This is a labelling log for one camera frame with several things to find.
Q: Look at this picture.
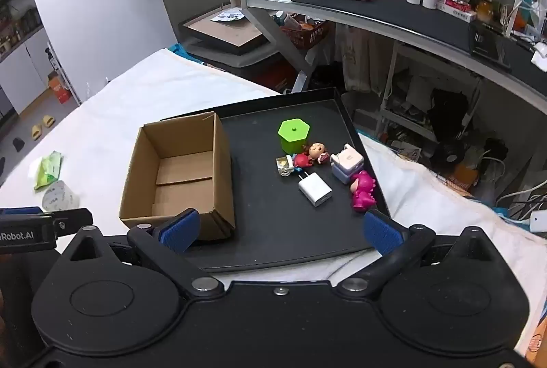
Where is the green hexagonal container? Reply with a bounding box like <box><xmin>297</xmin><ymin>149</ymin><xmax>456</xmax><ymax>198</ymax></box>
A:
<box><xmin>278</xmin><ymin>117</ymin><xmax>310</xmax><ymax>154</ymax></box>

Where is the brown-haired doll figurine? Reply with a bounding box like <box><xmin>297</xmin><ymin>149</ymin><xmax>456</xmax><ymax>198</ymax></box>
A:
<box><xmin>303</xmin><ymin>141</ymin><xmax>330</xmax><ymax>166</ymax></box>

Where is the black bag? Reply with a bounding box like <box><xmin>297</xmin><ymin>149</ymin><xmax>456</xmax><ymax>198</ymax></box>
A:
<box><xmin>429</xmin><ymin>88</ymin><xmax>468</xmax><ymax>130</ymax></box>

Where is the green wipe packet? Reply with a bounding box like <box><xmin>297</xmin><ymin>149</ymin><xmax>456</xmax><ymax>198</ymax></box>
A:
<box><xmin>33</xmin><ymin>151</ymin><xmax>64</xmax><ymax>191</ymax></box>

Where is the black framed board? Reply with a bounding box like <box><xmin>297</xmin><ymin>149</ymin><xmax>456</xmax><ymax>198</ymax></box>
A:
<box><xmin>178</xmin><ymin>7</ymin><xmax>276</xmax><ymax>57</ymax></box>

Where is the black round fan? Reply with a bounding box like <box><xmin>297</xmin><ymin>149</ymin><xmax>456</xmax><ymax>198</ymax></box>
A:
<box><xmin>431</xmin><ymin>139</ymin><xmax>466</xmax><ymax>168</ymax></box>

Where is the red plastic basket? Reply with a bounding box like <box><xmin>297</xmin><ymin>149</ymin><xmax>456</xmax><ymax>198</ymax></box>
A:
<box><xmin>278</xmin><ymin>13</ymin><xmax>331</xmax><ymax>49</ymax></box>

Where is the brown cardboard box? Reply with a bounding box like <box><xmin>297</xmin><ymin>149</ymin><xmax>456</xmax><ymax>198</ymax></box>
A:
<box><xmin>119</xmin><ymin>112</ymin><xmax>237</xmax><ymax>241</ymax></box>

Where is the orange carton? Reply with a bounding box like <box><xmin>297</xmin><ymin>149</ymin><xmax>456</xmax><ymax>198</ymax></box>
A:
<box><xmin>48</xmin><ymin>75</ymin><xmax>71</xmax><ymax>103</ymax></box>

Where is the clear plastic cup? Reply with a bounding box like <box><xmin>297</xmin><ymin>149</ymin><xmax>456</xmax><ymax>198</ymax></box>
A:
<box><xmin>43</xmin><ymin>180</ymin><xmax>81</xmax><ymax>212</ymax></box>

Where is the black desk mat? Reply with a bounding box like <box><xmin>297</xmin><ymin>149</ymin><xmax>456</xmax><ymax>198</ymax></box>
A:
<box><xmin>293</xmin><ymin>0</ymin><xmax>547</xmax><ymax>84</ymax></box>

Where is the white storage rack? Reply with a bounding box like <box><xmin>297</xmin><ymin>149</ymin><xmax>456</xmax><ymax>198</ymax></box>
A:
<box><xmin>378</xmin><ymin>39</ymin><xmax>483</xmax><ymax>142</ymax></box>

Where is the amber glass bottle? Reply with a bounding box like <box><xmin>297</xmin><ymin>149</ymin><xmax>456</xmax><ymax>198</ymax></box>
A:
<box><xmin>476</xmin><ymin>0</ymin><xmax>496</xmax><ymax>24</ymax></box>

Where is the red-orange cardboard box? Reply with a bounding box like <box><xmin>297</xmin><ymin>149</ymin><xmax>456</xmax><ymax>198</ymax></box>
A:
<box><xmin>261</xmin><ymin>60</ymin><xmax>300</xmax><ymax>93</ymax></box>

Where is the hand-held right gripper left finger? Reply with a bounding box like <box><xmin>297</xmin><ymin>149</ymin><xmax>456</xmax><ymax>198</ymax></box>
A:
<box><xmin>60</xmin><ymin>209</ymin><xmax>225</xmax><ymax>299</ymax></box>

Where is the cream tote bag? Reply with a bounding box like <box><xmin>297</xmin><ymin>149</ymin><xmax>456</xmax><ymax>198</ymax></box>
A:
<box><xmin>335</xmin><ymin>28</ymin><xmax>387</xmax><ymax>95</ymax></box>

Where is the lilac and white toy box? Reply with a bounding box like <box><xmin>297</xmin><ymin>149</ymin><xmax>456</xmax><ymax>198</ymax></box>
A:
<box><xmin>330</xmin><ymin>144</ymin><xmax>365</xmax><ymax>185</ymax></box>

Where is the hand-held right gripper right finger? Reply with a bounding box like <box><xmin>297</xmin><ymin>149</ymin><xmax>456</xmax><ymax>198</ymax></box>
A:
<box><xmin>337</xmin><ymin>209</ymin><xmax>498</xmax><ymax>298</ymax></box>

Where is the black box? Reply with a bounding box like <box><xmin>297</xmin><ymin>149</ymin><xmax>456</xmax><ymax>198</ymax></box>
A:
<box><xmin>469</xmin><ymin>21</ymin><xmax>513</xmax><ymax>72</ymax></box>

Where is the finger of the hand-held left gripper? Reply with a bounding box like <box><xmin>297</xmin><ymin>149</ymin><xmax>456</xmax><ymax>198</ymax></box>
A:
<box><xmin>51</xmin><ymin>208</ymin><xmax>93</xmax><ymax>241</ymax></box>

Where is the magenta dinosaur figurine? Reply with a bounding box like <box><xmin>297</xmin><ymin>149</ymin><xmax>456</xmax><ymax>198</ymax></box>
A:
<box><xmin>350</xmin><ymin>170</ymin><xmax>377</xmax><ymax>213</ymax></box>

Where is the printed paper packet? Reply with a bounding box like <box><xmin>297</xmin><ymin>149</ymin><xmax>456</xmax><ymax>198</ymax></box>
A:
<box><xmin>212</xmin><ymin>8</ymin><xmax>245</xmax><ymax>23</ymax></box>

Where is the white charger plug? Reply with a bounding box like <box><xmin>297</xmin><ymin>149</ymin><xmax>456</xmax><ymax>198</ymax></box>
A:
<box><xmin>298</xmin><ymin>173</ymin><xmax>334</xmax><ymax>207</ymax></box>

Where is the grey desk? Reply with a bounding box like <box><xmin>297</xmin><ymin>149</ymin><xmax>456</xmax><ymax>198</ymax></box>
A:
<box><xmin>230</xmin><ymin>0</ymin><xmax>547</xmax><ymax>117</ymax></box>

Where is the black tray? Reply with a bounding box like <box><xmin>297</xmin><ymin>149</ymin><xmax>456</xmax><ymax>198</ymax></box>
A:
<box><xmin>160</xmin><ymin>87</ymin><xmax>391</xmax><ymax>271</ymax></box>

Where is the red and white flat box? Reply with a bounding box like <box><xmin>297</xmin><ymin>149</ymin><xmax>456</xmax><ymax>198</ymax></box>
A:
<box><xmin>438</xmin><ymin>0</ymin><xmax>477</xmax><ymax>23</ymax></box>

